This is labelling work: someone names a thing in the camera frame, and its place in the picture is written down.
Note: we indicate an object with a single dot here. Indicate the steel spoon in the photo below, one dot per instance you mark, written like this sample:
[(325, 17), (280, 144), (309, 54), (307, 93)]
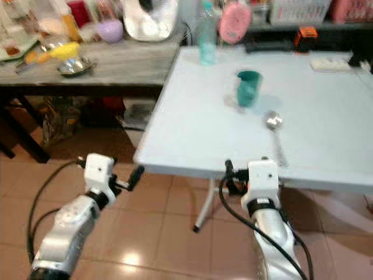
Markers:
[(273, 121)]

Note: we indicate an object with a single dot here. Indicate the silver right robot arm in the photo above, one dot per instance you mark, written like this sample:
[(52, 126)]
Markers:
[(271, 245)]

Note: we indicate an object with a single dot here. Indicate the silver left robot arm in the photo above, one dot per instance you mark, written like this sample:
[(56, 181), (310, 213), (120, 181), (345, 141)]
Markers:
[(61, 236)]

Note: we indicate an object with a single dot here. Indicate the white folding table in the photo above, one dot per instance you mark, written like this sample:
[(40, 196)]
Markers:
[(198, 128)]

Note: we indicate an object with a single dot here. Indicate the teal plastic cup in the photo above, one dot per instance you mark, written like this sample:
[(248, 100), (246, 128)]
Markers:
[(249, 90)]

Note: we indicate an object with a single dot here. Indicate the patterned bag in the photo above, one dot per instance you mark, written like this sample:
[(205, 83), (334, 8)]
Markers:
[(61, 119)]

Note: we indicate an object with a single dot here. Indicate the grey wooden table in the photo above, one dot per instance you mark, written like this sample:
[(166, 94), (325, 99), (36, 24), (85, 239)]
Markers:
[(128, 64)]

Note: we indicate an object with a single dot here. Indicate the steel bowl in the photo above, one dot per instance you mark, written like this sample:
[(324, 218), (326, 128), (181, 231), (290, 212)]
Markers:
[(74, 67)]

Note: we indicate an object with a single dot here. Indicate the clear plastic water bottle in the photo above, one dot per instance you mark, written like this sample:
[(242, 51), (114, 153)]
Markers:
[(207, 41)]

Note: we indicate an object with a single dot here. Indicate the yellow plastic bowl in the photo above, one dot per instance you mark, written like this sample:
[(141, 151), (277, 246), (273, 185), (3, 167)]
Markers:
[(65, 51)]

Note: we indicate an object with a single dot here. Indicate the white power strip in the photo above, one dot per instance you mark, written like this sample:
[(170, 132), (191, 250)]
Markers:
[(331, 65)]

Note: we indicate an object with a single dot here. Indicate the purple bowl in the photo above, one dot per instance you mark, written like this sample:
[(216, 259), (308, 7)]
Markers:
[(110, 32)]

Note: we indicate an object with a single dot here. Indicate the pink round fan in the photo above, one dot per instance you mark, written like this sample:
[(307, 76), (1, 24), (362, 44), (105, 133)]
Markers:
[(235, 23)]

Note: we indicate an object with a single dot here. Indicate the orange and black device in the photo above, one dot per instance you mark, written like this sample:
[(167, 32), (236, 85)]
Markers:
[(306, 39)]

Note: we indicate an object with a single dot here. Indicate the white glossy kitchen appliance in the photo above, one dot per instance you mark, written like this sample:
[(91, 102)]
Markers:
[(150, 23)]

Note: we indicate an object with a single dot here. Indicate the orange bottle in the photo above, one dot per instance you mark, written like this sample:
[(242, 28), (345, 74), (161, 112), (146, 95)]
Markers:
[(70, 27)]

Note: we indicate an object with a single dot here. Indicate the white plastic basket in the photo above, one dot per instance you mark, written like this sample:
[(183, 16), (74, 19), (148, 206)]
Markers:
[(300, 11)]

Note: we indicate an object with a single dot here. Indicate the red container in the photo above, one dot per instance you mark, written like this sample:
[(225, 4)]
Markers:
[(78, 13)]

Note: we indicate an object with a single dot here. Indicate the pale tray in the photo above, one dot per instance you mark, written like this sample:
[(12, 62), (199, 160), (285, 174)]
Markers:
[(14, 48)]

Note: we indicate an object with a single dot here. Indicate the pink container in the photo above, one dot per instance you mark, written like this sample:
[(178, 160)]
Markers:
[(349, 10)]

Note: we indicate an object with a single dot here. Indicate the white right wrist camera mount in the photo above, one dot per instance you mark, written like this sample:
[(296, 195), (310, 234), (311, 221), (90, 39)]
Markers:
[(263, 178)]

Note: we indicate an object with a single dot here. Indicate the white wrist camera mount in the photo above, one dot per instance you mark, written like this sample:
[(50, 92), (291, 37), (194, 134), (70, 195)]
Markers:
[(99, 170), (263, 178)]

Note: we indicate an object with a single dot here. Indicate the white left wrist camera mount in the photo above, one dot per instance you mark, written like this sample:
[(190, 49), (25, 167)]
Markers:
[(99, 170)]

